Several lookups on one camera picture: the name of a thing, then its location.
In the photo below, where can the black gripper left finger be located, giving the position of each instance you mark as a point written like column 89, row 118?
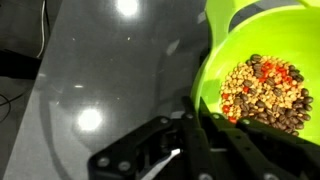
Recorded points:
column 133, row 156

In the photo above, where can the mixed beans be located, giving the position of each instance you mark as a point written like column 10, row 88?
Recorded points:
column 253, row 86

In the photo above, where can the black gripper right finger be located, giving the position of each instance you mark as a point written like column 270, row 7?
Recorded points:
column 266, row 153

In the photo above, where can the black floor box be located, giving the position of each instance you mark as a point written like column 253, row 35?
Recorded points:
column 16, row 65

